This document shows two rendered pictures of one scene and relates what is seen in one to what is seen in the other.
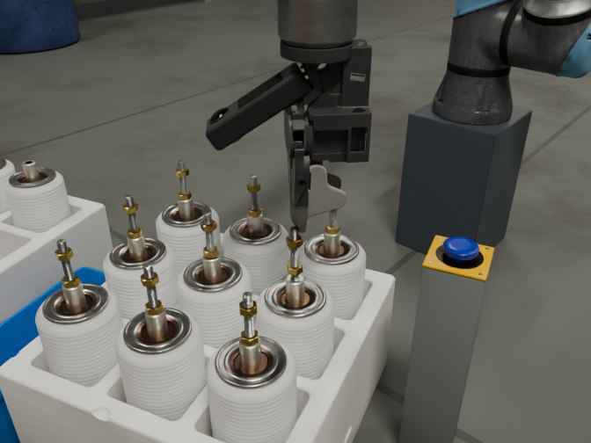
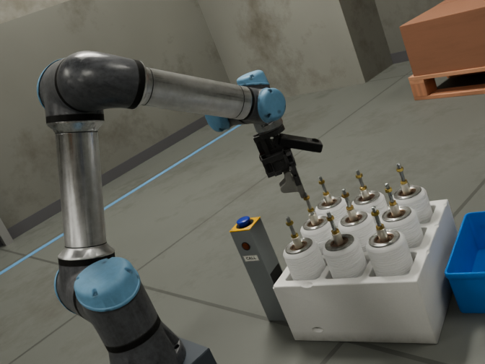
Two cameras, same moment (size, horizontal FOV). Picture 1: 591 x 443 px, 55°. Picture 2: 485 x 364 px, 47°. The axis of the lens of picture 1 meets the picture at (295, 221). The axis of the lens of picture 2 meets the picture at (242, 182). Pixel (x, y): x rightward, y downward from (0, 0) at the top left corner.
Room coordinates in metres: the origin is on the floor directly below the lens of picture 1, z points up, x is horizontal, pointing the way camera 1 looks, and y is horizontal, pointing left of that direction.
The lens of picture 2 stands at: (1.97, 0.18, 0.90)
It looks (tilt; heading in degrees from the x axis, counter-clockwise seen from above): 18 degrees down; 193
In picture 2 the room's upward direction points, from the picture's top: 23 degrees counter-clockwise
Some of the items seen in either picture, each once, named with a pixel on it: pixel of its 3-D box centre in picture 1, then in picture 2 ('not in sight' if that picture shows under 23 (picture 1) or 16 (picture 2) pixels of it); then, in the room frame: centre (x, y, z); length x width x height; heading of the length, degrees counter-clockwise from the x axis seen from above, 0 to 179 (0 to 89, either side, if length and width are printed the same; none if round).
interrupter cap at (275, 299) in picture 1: (295, 298); (315, 223); (0.55, 0.00, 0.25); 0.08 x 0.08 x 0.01
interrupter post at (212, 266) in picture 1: (212, 266); (352, 214); (0.59, 0.11, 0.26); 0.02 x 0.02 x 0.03
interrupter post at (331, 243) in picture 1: (331, 241); (296, 242); (0.65, -0.05, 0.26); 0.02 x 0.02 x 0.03
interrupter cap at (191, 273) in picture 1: (213, 274); (354, 219); (0.59, 0.11, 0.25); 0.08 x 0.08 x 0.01
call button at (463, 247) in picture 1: (460, 251); (244, 222); (0.54, -0.19, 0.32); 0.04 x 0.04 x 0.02
